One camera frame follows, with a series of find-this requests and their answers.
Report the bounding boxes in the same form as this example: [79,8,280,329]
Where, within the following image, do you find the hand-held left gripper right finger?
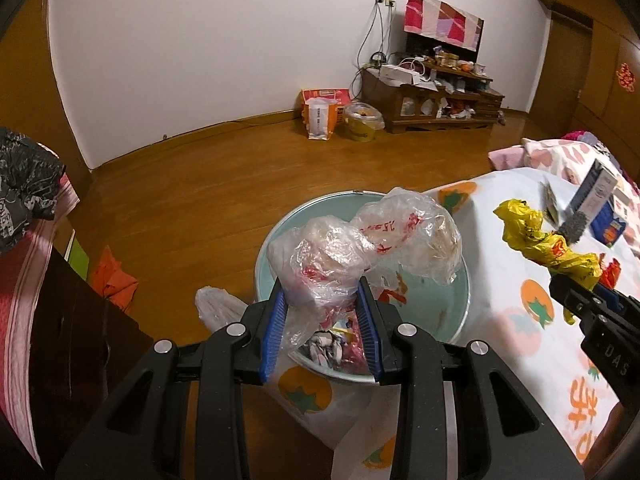
[353,276,586,480]

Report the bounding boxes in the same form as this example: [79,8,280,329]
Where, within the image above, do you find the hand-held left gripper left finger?
[55,276,289,480]

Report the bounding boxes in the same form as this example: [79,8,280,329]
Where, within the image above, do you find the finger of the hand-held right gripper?
[594,285,640,323]
[548,272,603,333]

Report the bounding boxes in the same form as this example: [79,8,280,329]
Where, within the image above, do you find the light blue basin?
[254,190,472,385]

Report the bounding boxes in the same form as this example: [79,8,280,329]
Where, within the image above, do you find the yellow plastic bag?
[494,199,603,326]

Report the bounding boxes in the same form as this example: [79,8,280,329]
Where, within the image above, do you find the clear plastic bag red print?
[266,187,463,352]

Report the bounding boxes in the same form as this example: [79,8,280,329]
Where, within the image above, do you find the pink crumpled wrapper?
[344,310,372,373]

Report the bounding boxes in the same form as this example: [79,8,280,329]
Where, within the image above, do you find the red wrapper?
[598,255,622,290]

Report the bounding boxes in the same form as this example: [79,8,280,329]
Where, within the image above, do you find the patterned cloth rag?
[302,331,347,367]

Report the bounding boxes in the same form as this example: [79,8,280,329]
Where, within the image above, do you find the white plastic bag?
[195,286,249,334]

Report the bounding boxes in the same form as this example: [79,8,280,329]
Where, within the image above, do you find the black scouring pad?
[557,212,589,244]

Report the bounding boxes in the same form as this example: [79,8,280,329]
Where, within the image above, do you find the blue cardboard box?
[590,195,629,247]

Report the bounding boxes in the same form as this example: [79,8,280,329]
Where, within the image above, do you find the white tablecloth orange fruit print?
[270,165,640,480]

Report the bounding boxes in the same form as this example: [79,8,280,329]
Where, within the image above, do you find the dark snack wrapper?
[541,182,561,226]

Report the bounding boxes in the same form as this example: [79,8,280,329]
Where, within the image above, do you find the tall white carton box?
[567,159,618,221]

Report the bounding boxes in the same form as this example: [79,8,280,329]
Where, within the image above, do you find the pink heart print blanket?
[520,137,640,201]

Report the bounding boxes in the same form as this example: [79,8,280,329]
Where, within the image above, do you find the orange cloth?
[89,245,140,314]

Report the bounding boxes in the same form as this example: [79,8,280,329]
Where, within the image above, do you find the dark wooden cabinet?
[0,245,156,480]

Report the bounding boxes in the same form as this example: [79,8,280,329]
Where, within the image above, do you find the yellow plastic tub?
[342,102,386,143]

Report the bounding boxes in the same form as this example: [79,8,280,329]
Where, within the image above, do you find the green board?
[65,230,92,282]

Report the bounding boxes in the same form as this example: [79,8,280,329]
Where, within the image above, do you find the white paper bag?
[305,99,335,141]

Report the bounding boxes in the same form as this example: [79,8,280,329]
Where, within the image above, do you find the wooden television stand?
[361,62,506,134]

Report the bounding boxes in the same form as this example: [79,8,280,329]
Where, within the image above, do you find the wooden door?
[530,10,594,117]

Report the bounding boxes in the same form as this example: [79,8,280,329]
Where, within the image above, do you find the orange white bag on floor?
[301,88,351,124]

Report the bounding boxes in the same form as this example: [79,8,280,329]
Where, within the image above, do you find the pink striped cloth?
[0,160,81,466]

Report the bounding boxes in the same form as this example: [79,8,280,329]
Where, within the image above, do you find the flat white box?
[380,64,424,86]

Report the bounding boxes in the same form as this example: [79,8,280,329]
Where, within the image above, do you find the row of small jars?
[432,46,489,74]

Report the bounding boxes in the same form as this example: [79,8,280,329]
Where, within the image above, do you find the wooden wardrobe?
[527,0,640,181]

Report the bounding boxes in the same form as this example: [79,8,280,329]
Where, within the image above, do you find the black printed cloth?
[0,127,66,252]

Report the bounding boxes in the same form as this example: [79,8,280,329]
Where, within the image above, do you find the black television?
[404,30,481,69]

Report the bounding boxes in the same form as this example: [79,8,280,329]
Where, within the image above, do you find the TV with patchwork cloth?
[404,0,485,52]

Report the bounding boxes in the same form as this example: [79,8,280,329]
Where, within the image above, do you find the hanging cables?
[356,5,391,72]

